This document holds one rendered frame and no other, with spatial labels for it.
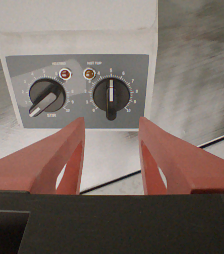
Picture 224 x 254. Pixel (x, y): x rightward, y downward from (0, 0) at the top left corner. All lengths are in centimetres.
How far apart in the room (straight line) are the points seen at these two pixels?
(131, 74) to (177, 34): 10
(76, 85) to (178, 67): 12
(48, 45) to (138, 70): 8
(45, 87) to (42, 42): 4
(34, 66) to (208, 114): 19
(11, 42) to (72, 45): 5
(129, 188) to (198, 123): 11
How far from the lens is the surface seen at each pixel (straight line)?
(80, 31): 17
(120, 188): 26
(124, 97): 19
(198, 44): 27
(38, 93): 20
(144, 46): 18
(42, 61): 19
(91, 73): 18
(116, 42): 18
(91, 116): 21
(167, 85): 25
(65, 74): 19
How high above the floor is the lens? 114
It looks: 85 degrees down
